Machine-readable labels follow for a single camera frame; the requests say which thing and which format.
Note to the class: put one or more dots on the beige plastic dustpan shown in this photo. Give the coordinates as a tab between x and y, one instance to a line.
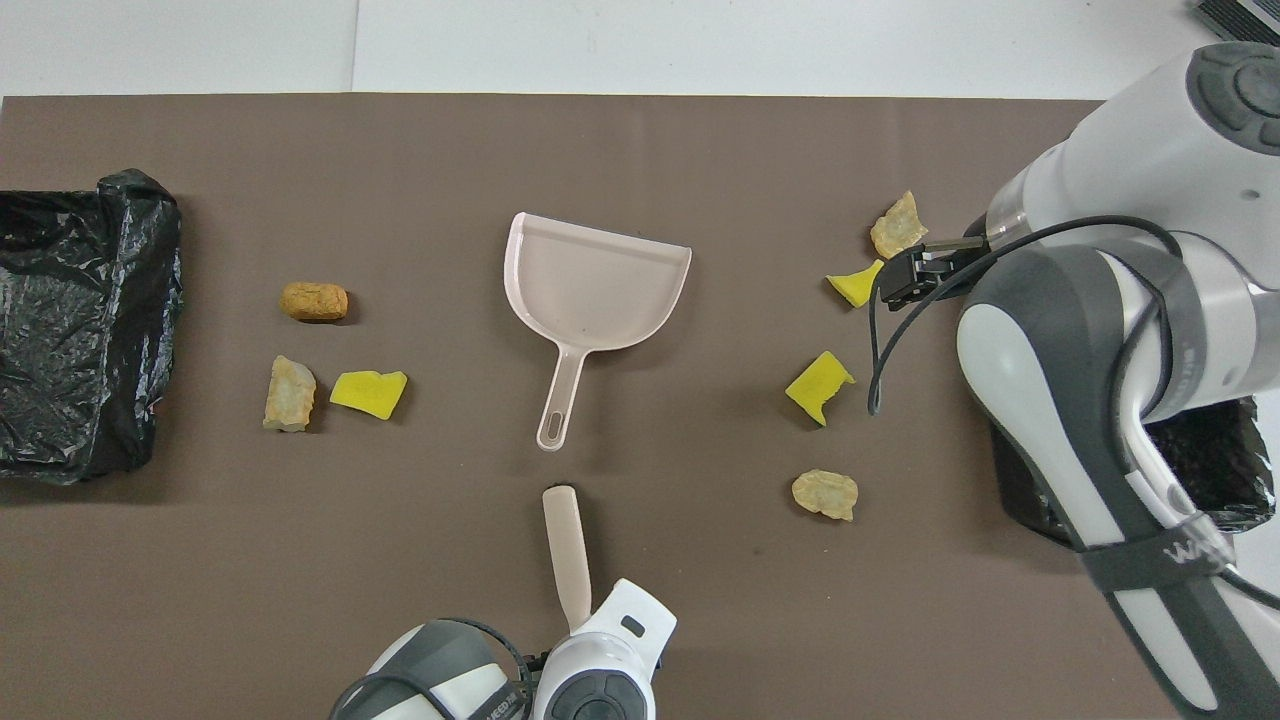
600	290

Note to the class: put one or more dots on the beige foam scrap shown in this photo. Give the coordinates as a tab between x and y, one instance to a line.
898	230
290	395
825	494

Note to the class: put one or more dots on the brown bread-like trash piece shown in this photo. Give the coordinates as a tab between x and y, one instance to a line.
314	301

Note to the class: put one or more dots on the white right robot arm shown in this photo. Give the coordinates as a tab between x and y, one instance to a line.
1200	180

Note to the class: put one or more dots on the black bag lined bin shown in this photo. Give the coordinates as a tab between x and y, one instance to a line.
60	260
1220	460

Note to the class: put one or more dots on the beige hand brush black bristles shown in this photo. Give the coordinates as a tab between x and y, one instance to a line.
567	550

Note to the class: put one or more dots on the yellow sponge piece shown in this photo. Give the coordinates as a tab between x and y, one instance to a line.
818	388
855	287
368	392

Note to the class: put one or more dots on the grey ribbed device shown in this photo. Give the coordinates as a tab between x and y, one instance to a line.
1240	15

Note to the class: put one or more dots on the brown paper table mat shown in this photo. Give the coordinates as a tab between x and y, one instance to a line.
640	150

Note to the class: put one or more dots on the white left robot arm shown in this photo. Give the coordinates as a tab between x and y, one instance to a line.
600	690

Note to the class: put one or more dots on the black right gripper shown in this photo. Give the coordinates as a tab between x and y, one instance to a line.
958	265

